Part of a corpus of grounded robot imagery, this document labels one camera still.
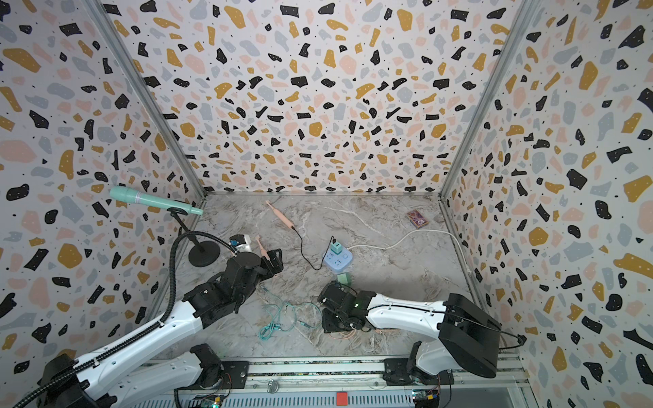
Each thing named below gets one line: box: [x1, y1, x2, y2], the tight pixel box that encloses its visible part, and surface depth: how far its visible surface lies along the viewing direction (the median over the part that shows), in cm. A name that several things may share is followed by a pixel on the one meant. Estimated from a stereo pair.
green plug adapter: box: [336, 272, 353, 286], surface depth 94 cm
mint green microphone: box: [108, 186, 205, 216], surface depth 75 cm
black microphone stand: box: [166, 206, 221, 268], surface depth 99 cm
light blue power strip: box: [323, 246, 353, 272], surface depth 98 cm
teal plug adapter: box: [329, 242, 343, 255], surface depth 97 cm
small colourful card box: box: [406, 209, 430, 230], surface depth 115 cm
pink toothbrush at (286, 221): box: [265, 200, 295, 229], surface depth 112 cm
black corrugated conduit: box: [11, 229, 239, 408], surface depth 45 cm
